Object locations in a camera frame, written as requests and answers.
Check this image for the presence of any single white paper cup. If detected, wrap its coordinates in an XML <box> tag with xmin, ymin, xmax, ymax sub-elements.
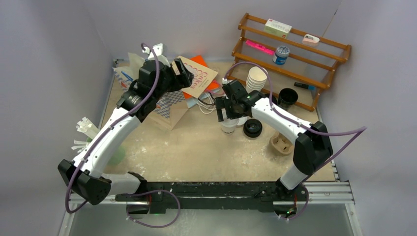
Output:
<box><xmin>220</xmin><ymin>119</ymin><xmax>238</xmax><ymax>135</ymax></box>

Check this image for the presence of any checkered paper bakery bag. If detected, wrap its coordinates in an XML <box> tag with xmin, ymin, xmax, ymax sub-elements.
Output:
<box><xmin>117</xmin><ymin>58</ymin><xmax>194</xmax><ymax>130</ymax></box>

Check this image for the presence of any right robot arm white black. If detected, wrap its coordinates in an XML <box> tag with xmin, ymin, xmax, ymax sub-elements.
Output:
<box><xmin>215</xmin><ymin>80</ymin><xmax>333</xmax><ymax>200</ymax></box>

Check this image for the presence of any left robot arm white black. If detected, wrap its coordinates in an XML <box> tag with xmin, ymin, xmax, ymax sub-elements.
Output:
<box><xmin>58</xmin><ymin>58</ymin><xmax>194</xmax><ymax>213</ymax></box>

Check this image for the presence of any cakes recipe book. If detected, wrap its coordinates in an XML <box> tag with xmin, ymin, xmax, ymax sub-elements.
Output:
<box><xmin>171</xmin><ymin>55</ymin><xmax>219</xmax><ymax>99</ymax></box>

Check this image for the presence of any white cup lid lower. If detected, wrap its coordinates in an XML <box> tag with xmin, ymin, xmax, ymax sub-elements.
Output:
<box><xmin>237</xmin><ymin>117</ymin><xmax>248</xmax><ymax>126</ymax></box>

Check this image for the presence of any orange paper bag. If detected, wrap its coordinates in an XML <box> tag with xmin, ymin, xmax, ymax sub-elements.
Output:
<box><xmin>182</xmin><ymin>55</ymin><xmax>225</xmax><ymax>100</ymax></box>

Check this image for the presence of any stack of black lids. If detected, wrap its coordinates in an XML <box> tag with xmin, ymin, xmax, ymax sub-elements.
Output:
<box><xmin>243</xmin><ymin>118</ymin><xmax>263</xmax><ymax>138</ymax></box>

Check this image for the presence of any stack of white paper cups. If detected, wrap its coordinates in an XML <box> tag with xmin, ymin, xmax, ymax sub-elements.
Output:
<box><xmin>246</xmin><ymin>66</ymin><xmax>268</xmax><ymax>93</ymax></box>

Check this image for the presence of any black flat lid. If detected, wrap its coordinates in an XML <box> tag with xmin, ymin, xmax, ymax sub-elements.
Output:
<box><xmin>264</xmin><ymin>93</ymin><xmax>278</xmax><ymax>105</ymax></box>

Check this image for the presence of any black paper cup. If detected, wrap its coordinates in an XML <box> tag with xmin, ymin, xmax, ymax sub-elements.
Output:
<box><xmin>277</xmin><ymin>88</ymin><xmax>298</xmax><ymax>111</ymax></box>

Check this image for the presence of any pink highlighter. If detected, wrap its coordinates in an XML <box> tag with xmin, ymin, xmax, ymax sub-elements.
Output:
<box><xmin>245</xmin><ymin>40</ymin><xmax>275</xmax><ymax>56</ymax></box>

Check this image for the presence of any blue white jar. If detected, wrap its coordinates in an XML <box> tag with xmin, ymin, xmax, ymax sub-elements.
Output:
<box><xmin>272</xmin><ymin>45</ymin><xmax>290</xmax><ymax>65</ymax></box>

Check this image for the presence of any wooden shelf rack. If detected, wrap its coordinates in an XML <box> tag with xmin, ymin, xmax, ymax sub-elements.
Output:
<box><xmin>232</xmin><ymin>12</ymin><xmax>352</xmax><ymax>112</ymax></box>

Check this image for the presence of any black blue marker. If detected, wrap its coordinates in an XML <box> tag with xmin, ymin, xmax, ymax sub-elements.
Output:
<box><xmin>294</xmin><ymin>82</ymin><xmax>315</xmax><ymax>90</ymax></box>

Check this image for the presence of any white green box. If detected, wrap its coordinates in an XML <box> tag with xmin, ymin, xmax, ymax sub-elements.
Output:
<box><xmin>264</xmin><ymin>19</ymin><xmax>292</xmax><ymax>38</ymax></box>

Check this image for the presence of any green cup holder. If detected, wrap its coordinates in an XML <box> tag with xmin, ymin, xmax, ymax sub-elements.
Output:
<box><xmin>107</xmin><ymin>144</ymin><xmax>126</xmax><ymax>166</ymax></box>

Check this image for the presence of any pink white tape dispenser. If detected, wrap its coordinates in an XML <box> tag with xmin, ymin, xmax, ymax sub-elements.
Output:
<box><xmin>302</xmin><ymin>34</ymin><xmax>320</xmax><ymax>47</ymax></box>

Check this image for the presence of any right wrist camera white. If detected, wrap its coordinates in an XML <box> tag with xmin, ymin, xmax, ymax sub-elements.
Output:
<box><xmin>221</xmin><ymin>78</ymin><xmax>231</xmax><ymax>86</ymax></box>

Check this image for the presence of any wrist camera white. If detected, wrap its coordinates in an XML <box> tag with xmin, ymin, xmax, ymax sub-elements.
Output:
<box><xmin>221</xmin><ymin>78</ymin><xmax>231</xmax><ymax>86</ymax></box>
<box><xmin>143</xmin><ymin>43</ymin><xmax>171</xmax><ymax>67</ymax></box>

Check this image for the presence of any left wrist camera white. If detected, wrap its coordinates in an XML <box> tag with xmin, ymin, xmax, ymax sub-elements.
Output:
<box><xmin>143</xmin><ymin>43</ymin><xmax>171</xmax><ymax>67</ymax></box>

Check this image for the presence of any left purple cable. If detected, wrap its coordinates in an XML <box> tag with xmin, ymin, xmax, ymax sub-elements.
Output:
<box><xmin>65</xmin><ymin>43</ymin><xmax>181</xmax><ymax>229</ymax></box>

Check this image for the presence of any purple cable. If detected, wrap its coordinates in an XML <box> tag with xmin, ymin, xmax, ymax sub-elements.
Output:
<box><xmin>65</xmin><ymin>43</ymin><xmax>181</xmax><ymax>229</ymax></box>
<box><xmin>223</xmin><ymin>61</ymin><xmax>367</xmax><ymax>222</ymax></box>

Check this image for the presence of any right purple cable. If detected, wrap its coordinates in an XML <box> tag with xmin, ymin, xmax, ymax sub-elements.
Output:
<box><xmin>223</xmin><ymin>61</ymin><xmax>367</xmax><ymax>222</ymax></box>

